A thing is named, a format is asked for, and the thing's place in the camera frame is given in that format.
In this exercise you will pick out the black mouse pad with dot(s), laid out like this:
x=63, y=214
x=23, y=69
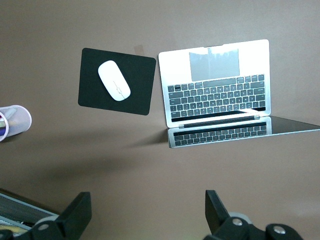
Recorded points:
x=140, y=82

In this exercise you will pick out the white computer mouse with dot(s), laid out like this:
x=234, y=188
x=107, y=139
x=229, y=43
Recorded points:
x=112, y=80

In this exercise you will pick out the pink mesh pen cup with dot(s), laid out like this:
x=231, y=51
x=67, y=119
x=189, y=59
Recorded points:
x=21, y=120

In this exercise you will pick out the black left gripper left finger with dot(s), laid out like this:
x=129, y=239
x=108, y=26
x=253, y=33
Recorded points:
x=72, y=217

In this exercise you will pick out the silver laptop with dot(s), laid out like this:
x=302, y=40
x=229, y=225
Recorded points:
x=175, y=70

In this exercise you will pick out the grey metal mesh tray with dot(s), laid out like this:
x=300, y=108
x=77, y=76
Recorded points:
x=22, y=212

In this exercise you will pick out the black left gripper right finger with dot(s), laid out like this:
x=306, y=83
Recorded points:
x=217, y=215

